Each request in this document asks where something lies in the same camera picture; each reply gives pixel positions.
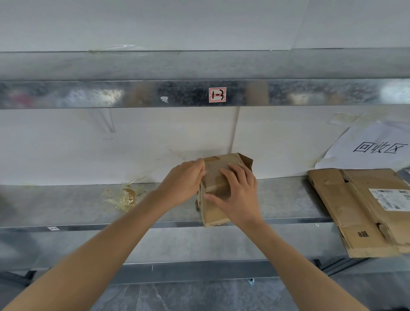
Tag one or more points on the person's left hand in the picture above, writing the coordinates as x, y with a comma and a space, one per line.
182, 182

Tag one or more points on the person's right hand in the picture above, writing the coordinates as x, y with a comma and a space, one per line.
238, 198

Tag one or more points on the person's right thumb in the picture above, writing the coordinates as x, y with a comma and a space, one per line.
215, 200

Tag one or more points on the person's right little finger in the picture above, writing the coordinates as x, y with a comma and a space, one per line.
254, 183

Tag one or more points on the person's left fingers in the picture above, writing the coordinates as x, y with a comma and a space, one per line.
200, 171

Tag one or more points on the person's right middle finger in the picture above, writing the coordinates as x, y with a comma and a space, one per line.
236, 174

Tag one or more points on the small brown cardboard box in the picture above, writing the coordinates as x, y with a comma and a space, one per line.
217, 192

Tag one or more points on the person's right forearm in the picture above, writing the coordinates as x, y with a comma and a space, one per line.
301, 272

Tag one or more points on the person's left forearm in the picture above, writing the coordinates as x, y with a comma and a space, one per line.
86, 259

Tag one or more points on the red white label sticker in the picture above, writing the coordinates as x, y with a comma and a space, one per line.
217, 94

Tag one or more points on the metal shelf rack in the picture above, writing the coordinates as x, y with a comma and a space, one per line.
192, 93

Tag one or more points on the crumpled clear tape scrap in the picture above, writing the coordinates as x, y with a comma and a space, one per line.
125, 197

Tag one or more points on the flattened brown cardboard box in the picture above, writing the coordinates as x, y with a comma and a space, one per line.
362, 211

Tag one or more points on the white paper sign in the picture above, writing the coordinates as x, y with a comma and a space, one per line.
365, 147

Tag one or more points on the white shipping label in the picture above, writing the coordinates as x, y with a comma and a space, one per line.
390, 198

